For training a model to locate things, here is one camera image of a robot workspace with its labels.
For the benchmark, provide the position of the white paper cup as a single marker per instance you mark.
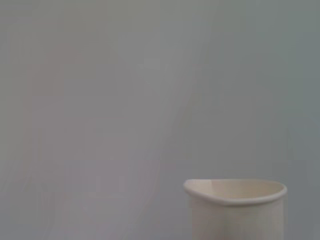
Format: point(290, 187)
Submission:
point(237, 217)

